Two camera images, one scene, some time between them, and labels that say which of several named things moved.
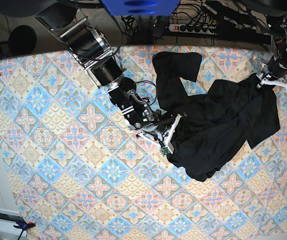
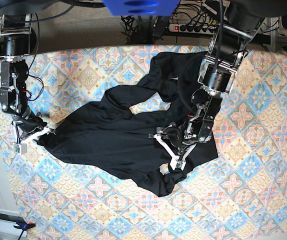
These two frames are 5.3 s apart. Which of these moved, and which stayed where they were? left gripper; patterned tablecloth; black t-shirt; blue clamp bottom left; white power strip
Moved: left gripper; black t-shirt
Stayed: patterned tablecloth; white power strip; blue clamp bottom left
